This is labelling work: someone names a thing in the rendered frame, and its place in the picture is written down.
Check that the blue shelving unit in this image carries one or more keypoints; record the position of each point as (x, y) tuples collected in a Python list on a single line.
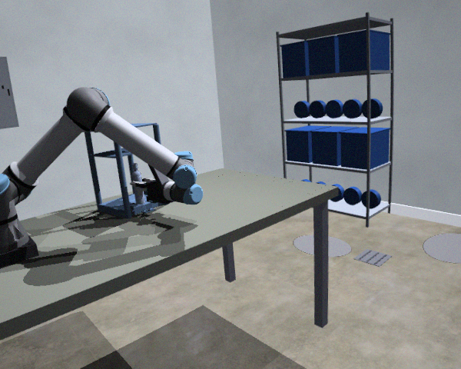
[(125, 206)]

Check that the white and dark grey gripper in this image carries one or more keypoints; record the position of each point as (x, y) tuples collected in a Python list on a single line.
[(155, 194)]

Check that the light blue bottle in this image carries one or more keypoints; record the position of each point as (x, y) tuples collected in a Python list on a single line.
[(136, 176)]

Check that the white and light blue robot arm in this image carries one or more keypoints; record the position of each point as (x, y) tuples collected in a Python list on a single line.
[(86, 110)]

